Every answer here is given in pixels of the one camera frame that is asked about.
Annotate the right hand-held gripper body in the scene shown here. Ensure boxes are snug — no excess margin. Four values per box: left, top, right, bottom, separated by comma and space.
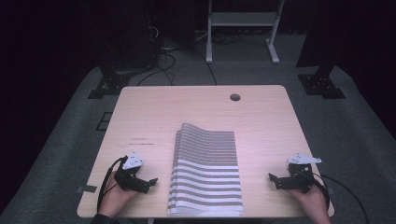
275, 152, 323, 194

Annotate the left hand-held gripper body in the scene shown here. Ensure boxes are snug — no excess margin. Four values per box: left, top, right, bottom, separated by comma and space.
113, 151, 150, 194

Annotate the stack of striped mats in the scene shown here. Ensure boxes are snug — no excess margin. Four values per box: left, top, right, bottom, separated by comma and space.
166, 123, 245, 217

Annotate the striped woven placemat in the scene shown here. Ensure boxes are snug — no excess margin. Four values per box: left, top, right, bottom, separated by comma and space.
172, 123, 244, 216

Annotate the person's left hand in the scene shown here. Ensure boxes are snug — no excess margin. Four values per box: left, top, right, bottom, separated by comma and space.
98, 172, 139, 218

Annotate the person's right hand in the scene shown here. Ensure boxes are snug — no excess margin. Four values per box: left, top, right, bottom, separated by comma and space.
288, 184, 332, 218

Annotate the grey tape strip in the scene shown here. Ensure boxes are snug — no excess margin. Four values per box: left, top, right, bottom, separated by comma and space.
76, 185, 98, 194

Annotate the white metal stand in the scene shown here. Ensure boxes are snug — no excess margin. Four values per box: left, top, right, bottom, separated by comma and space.
205, 0, 286, 65

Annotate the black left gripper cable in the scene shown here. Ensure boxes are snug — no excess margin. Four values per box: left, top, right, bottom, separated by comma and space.
96, 156, 129, 213

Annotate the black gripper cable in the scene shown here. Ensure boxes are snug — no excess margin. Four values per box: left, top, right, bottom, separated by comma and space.
96, 156, 129, 213
312, 172, 371, 224

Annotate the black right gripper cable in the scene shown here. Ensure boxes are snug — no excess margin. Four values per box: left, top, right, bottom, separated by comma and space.
312, 172, 371, 224

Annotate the black stand with base plate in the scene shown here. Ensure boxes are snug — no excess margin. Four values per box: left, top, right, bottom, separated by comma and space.
295, 0, 347, 100
87, 55, 133, 100

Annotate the black floor cable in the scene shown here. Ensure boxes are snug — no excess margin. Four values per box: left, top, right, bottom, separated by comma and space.
136, 50, 176, 87
191, 49, 219, 87

